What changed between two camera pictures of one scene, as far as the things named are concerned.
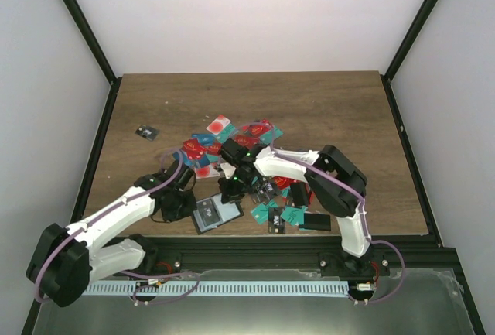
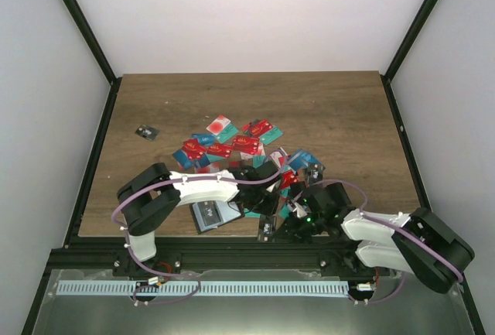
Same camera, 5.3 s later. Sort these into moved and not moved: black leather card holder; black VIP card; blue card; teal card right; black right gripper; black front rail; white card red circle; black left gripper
Moved: black left gripper; black right gripper
Not moved: black front rail; teal card right; black VIP card; white card red circle; blue card; black leather card holder
